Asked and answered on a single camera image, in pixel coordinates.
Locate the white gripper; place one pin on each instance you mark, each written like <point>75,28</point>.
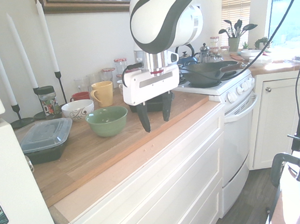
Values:
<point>148,87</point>

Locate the green ceramic bowl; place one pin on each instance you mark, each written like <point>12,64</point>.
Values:
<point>106,123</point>

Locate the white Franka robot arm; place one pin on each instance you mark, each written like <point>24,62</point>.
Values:
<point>152,15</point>

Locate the black open plastic tray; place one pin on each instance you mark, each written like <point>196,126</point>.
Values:
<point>154,105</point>

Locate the white ceramic cup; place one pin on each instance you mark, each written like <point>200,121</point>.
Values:
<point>120,88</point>

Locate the yellow ceramic mug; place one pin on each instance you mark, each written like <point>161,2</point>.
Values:
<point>104,93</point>

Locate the glass jar with red-checked lid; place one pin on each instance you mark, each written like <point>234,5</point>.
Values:
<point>120,65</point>
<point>108,77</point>

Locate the blue kettle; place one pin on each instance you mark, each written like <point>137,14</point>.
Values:
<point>187,59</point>

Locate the clear glass tumbler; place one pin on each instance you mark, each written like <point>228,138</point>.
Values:
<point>81,84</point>
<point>94,78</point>

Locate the white drawer cabinet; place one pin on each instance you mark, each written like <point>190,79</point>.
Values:
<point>158,184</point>

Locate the red ceramic mug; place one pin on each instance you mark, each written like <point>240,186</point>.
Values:
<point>80,96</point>

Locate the glass french press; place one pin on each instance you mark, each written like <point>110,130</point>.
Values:
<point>204,54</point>

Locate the white bowl with swirl print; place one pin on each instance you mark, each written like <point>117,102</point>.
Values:
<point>77,111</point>

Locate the white kitchen stove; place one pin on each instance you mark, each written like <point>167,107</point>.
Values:
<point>234,126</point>

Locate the tall thin black candle holder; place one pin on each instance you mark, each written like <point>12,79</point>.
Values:
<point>60,85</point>

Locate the potted plant with dark leaves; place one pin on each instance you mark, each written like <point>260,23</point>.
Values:
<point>234,44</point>

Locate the white shallow bowl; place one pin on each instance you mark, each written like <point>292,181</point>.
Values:
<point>260,60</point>
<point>250,53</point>

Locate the black container with clear lid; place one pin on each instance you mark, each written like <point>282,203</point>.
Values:
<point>44,141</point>

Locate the white cabinet with round knob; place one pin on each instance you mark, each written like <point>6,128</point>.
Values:
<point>275,123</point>

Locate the small green succulent plant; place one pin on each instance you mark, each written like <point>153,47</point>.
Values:
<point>261,43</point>

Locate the tallest white taper candle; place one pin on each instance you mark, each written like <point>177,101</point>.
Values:
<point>47,37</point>

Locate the black metal clamp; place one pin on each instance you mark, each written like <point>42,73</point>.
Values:
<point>276,164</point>

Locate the wooden window blinds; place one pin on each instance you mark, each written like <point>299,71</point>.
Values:
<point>235,4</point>

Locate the medium white taper candle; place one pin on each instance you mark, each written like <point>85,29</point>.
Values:
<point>21,49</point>

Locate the shortest white taper candle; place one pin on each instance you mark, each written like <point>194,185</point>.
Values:
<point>0,66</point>

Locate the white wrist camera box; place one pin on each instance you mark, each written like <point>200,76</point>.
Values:
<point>173,57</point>

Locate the framed wall picture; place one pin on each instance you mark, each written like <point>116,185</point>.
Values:
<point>84,5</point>

